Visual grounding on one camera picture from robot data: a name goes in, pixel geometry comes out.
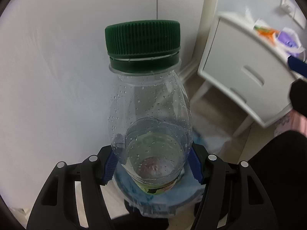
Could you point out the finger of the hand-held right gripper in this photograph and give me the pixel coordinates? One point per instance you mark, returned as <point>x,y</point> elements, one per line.
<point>298,64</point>

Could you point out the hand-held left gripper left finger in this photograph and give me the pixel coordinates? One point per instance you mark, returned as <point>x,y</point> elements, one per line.
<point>109,170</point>

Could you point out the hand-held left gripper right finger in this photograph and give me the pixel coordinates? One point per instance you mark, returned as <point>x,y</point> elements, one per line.
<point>195,167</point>

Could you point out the orange paper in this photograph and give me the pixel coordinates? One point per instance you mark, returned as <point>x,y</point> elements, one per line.
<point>266,32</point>

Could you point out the round trash bin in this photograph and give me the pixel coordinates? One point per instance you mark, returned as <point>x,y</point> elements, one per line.
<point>156,203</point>

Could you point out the green paper strip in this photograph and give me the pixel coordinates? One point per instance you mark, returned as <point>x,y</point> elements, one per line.
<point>258,26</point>

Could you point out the clear plastic bottle green cap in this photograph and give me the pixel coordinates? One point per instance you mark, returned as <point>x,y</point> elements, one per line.
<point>148,95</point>

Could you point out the purple and white packet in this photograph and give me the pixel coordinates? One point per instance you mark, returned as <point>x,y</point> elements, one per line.
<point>289,42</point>

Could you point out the pink floral cloth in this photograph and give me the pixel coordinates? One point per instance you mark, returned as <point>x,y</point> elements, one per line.
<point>289,123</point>

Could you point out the white nightstand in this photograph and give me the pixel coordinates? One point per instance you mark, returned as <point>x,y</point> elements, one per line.
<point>239,60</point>

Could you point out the black shoe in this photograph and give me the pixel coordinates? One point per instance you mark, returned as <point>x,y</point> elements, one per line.
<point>144,220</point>

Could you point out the person's black pants leg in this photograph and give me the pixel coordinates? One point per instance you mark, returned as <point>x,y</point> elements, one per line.
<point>278,172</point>

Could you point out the white wall socket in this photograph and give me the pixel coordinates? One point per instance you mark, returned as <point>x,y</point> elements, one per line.
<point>290,8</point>

